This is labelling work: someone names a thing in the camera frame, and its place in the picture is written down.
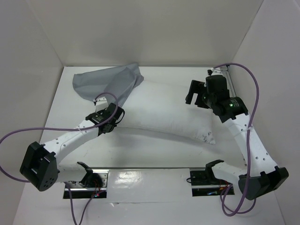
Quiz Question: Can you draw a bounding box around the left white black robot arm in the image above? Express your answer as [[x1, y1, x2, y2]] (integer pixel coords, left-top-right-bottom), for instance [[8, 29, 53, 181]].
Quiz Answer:
[[20, 103, 125, 192]]

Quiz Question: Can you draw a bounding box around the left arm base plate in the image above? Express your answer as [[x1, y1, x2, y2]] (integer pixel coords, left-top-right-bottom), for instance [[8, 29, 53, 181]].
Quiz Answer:
[[63, 168, 109, 199]]

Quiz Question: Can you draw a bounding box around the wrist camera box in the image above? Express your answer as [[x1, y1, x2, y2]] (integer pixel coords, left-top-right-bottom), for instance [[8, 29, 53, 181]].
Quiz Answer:
[[94, 97, 108, 112], [207, 68, 223, 76]]

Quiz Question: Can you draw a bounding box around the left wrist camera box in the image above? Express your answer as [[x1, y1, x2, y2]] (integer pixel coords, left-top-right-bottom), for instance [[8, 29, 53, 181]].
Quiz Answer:
[[94, 97, 108, 112]]

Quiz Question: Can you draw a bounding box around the aluminium rail frame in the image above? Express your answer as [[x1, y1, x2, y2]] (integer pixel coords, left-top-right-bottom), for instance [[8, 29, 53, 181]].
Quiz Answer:
[[220, 66, 248, 168]]

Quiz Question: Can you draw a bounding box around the grey pillowcase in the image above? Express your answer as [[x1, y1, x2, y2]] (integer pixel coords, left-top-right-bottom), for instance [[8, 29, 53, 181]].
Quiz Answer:
[[73, 63, 144, 107]]

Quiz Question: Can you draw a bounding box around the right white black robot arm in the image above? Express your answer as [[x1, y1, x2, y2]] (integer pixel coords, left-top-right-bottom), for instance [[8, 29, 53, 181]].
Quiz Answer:
[[185, 75, 289, 200]]

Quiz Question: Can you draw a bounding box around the white pillow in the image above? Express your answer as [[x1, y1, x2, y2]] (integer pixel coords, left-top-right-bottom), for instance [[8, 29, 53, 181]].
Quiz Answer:
[[120, 81, 216, 145]]

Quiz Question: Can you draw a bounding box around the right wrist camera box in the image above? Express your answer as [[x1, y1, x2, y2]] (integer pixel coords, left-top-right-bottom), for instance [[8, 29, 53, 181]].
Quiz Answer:
[[207, 68, 223, 76]]

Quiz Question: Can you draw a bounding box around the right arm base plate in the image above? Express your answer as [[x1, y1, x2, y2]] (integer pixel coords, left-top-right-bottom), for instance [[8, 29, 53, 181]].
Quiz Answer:
[[186, 167, 230, 197]]

